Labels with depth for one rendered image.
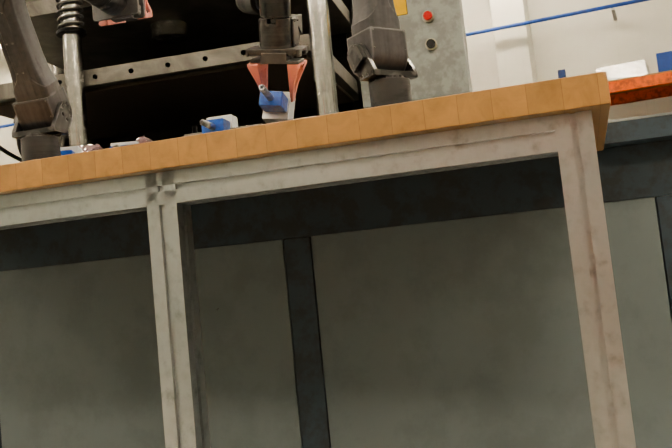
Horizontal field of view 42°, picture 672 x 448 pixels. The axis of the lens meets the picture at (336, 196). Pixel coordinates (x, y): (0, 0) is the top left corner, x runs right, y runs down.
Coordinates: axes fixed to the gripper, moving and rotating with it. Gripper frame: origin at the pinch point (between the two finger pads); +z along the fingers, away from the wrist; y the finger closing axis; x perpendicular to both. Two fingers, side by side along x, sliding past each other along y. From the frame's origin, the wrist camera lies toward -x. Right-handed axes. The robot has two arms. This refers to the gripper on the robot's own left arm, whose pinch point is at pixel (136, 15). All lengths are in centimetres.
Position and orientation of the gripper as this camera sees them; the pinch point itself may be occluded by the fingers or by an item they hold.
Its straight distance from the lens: 197.0
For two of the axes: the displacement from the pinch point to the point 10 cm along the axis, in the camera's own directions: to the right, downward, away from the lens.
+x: 0.9, 9.9, -1.4
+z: 2.7, 1.1, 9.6
